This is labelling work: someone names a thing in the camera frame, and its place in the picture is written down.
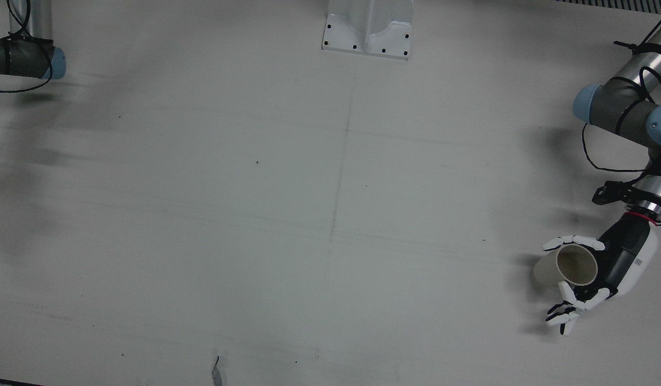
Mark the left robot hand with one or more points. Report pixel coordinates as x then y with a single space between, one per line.
630 252

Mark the beige cup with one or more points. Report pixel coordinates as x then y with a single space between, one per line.
555 268

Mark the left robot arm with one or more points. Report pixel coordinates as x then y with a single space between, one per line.
625 112

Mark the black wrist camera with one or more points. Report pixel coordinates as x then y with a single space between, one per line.
611 193

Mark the white arm mount base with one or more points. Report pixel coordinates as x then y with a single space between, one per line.
369 27

